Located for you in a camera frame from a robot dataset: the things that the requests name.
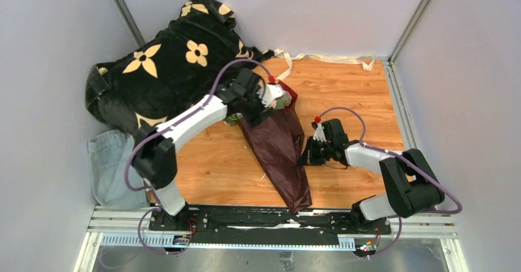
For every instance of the dark red wrapping paper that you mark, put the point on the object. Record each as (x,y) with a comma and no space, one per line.
(277,144)

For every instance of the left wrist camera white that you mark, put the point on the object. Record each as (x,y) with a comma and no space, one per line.
(270,94)

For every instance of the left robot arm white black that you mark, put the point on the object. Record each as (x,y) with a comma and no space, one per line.
(154,156)

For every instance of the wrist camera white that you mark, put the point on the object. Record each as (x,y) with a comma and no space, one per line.
(319,134)
(270,94)

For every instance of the pink fake flower stem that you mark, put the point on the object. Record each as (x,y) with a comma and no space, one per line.
(282,102)

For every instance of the aluminium frame rail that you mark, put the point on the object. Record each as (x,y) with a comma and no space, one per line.
(121,241)

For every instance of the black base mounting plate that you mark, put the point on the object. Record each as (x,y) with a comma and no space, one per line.
(261,225)

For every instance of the light blue denim cloth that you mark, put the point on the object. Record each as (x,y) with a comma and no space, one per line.
(108,154)

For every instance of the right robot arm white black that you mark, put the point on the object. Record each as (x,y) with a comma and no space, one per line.
(408,179)

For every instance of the black blanket cream flowers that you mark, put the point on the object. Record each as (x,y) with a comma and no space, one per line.
(170,73)

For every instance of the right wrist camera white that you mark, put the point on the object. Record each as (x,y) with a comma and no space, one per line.
(319,134)

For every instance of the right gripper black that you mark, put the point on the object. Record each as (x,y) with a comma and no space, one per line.
(313,151)

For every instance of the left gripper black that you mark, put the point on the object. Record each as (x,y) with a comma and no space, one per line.
(252,110)

